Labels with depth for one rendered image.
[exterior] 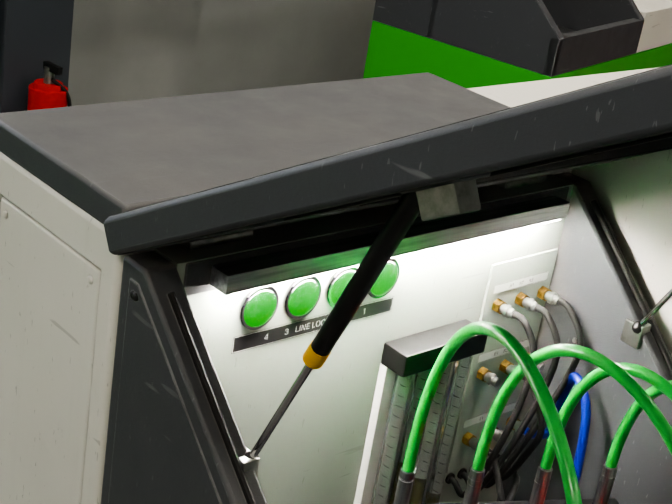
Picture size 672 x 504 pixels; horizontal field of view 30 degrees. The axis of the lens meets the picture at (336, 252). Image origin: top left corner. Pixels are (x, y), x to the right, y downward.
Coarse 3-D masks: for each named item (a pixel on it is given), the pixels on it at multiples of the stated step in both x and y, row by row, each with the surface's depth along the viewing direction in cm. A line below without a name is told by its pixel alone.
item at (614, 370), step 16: (544, 352) 139; (560, 352) 137; (576, 352) 136; (592, 352) 134; (608, 368) 133; (512, 384) 143; (624, 384) 131; (496, 400) 145; (640, 400) 130; (496, 416) 146; (656, 416) 129; (480, 448) 149; (480, 464) 149; (480, 480) 150; (464, 496) 152
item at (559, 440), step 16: (464, 336) 133; (496, 336) 126; (512, 336) 124; (448, 352) 137; (512, 352) 123; (432, 368) 140; (528, 368) 120; (432, 384) 141; (544, 384) 119; (432, 400) 143; (544, 400) 117; (416, 416) 144; (544, 416) 117; (416, 432) 145; (560, 432) 115; (416, 448) 146; (560, 448) 115; (560, 464) 114; (576, 480) 113; (576, 496) 113
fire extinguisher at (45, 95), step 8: (48, 64) 479; (48, 72) 480; (56, 72) 476; (40, 80) 484; (48, 80) 481; (56, 80) 487; (32, 88) 480; (40, 88) 479; (48, 88) 479; (56, 88) 480; (64, 88) 483; (32, 96) 480; (40, 96) 478; (48, 96) 478; (56, 96) 479; (64, 96) 483; (32, 104) 481; (40, 104) 479; (48, 104) 479; (56, 104) 481; (64, 104) 484
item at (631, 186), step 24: (600, 168) 163; (624, 168) 160; (648, 168) 158; (600, 192) 164; (624, 192) 161; (648, 192) 158; (624, 216) 162; (648, 216) 159; (624, 240) 162; (648, 240) 159; (648, 264) 160; (648, 288) 161
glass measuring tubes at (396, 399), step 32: (384, 352) 148; (416, 352) 147; (480, 352) 156; (384, 384) 150; (416, 384) 152; (448, 384) 159; (384, 416) 152; (448, 416) 159; (384, 448) 153; (448, 448) 161; (384, 480) 154; (416, 480) 160
